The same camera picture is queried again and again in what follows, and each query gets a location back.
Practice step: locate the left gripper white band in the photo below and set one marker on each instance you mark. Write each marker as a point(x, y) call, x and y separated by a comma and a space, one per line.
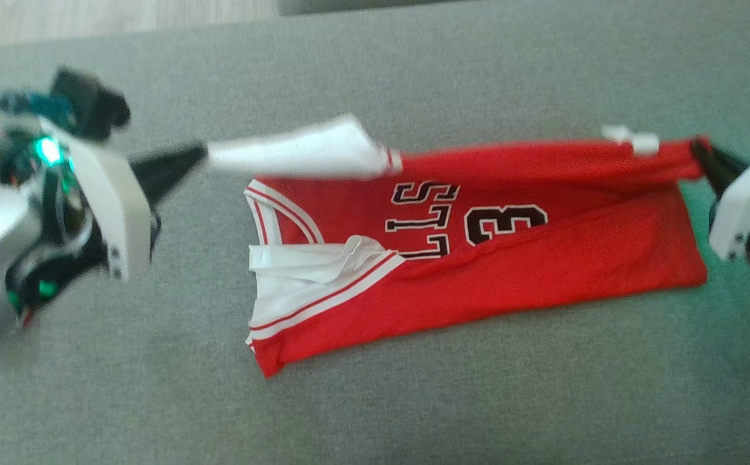
point(110, 200)

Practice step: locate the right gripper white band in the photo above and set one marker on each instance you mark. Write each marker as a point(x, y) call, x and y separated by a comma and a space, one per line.
point(746, 200)

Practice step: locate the red Bulls 23 jersey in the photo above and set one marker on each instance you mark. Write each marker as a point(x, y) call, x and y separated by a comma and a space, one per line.
point(575, 258)

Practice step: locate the grey sofa back cushion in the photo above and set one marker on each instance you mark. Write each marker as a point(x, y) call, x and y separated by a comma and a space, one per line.
point(349, 5)

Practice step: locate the grey sofa seat cushion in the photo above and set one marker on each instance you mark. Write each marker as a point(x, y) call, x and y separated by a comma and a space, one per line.
point(414, 413)

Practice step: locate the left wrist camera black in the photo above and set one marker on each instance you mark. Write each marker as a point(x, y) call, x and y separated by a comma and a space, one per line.
point(91, 103)

